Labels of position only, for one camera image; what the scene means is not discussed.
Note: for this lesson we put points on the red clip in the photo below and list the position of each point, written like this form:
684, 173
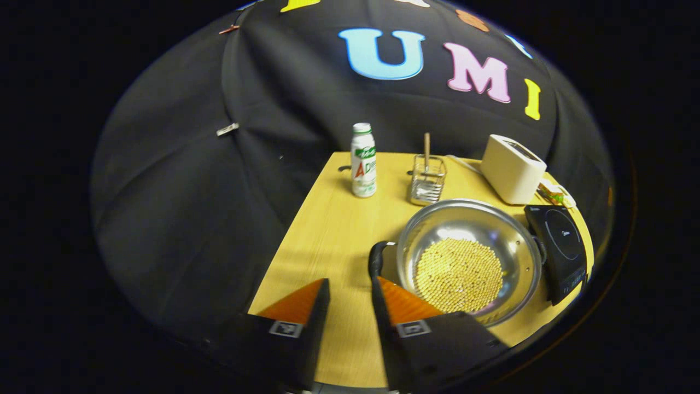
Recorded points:
228, 29

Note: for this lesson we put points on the white tag on cloth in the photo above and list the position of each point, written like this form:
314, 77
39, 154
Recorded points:
227, 129

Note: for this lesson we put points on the white toaster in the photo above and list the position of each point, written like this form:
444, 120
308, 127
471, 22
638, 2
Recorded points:
511, 172

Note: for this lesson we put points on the pile of soybeans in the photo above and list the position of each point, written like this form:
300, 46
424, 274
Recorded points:
459, 273

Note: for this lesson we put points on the white drink bottle green label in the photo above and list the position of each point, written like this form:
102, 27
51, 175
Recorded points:
363, 164

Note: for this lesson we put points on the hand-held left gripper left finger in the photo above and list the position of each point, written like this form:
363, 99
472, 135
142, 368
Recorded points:
320, 328

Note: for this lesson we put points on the sandwich with lettuce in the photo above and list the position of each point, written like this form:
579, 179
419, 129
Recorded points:
549, 192

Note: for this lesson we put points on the black induction cooktop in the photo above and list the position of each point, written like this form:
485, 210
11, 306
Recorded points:
563, 241

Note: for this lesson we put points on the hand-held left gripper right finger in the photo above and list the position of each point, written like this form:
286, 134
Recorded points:
383, 328

